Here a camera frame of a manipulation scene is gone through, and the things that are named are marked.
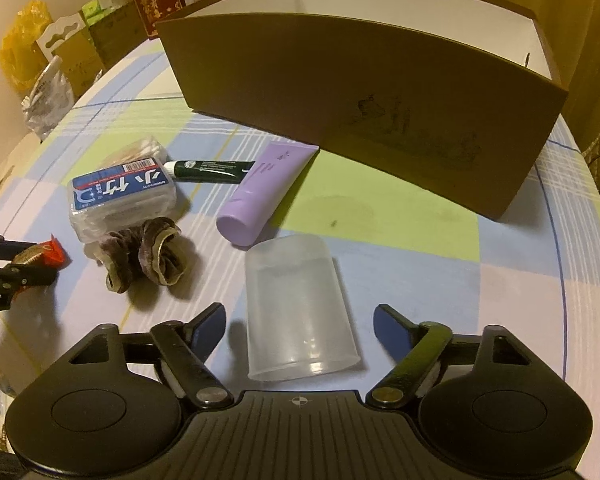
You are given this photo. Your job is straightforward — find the red gift box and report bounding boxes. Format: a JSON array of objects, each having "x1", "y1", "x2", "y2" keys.
[{"x1": 129, "y1": 0, "x2": 186, "y2": 41}]

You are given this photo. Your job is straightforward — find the white plastic bag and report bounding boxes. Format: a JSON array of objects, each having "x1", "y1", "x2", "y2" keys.
[{"x1": 21, "y1": 55, "x2": 76, "y2": 142}]

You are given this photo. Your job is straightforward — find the dark green tube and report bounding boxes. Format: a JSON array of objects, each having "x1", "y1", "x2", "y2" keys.
[{"x1": 163, "y1": 159, "x2": 257, "y2": 184}]

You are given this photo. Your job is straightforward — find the green tissue packs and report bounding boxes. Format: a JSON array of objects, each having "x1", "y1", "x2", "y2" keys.
[{"x1": 81, "y1": 0, "x2": 131, "y2": 26}]

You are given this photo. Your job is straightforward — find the red snack packet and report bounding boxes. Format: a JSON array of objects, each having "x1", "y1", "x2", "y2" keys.
[{"x1": 10, "y1": 234, "x2": 72, "y2": 293}]

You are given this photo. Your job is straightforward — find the brown cardboard box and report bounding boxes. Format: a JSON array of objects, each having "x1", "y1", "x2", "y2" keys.
[{"x1": 154, "y1": 0, "x2": 571, "y2": 222}]

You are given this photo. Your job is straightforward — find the brown velvet scrunchie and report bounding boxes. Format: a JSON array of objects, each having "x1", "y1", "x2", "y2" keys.
[{"x1": 96, "y1": 216, "x2": 191, "y2": 297}]

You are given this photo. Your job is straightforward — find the plain brown carton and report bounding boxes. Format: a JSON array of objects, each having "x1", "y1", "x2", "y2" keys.
[{"x1": 87, "y1": 2, "x2": 148, "y2": 68}]

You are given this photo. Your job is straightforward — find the translucent plastic cup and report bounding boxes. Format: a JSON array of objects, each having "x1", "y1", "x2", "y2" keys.
[{"x1": 244, "y1": 233, "x2": 363, "y2": 382}]

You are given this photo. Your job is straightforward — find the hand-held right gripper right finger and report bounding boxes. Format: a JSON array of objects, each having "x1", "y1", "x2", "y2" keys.
[{"x1": 365, "y1": 304, "x2": 531, "y2": 411}]

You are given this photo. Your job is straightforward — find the clear box with blue label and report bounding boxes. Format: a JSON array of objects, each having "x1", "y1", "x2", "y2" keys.
[{"x1": 67, "y1": 157, "x2": 177, "y2": 245}]

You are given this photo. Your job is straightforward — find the purple tube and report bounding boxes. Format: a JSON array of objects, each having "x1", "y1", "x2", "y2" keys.
[{"x1": 216, "y1": 141, "x2": 321, "y2": 247}]

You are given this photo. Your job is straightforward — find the beige box with white cutout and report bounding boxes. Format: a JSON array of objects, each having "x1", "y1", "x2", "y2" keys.
[{"x1": 35, "y1": 15, "x2": 106, "y2": 106}]

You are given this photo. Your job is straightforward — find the yellow plastic bag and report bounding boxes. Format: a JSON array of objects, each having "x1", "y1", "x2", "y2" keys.
[{"x1": 0, "y1": 0, "x2": 56, "y2": 92}]

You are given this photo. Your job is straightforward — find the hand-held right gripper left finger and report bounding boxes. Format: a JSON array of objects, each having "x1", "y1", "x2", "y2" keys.
[{"x1": 69, "y1": 302, "x2": 236, "y2": 411}]

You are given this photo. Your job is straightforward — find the checked cloth desktop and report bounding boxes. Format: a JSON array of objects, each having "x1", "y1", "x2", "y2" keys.
[{"x1": 0, "y1": 37, "x2": 600, "y2": 413}]

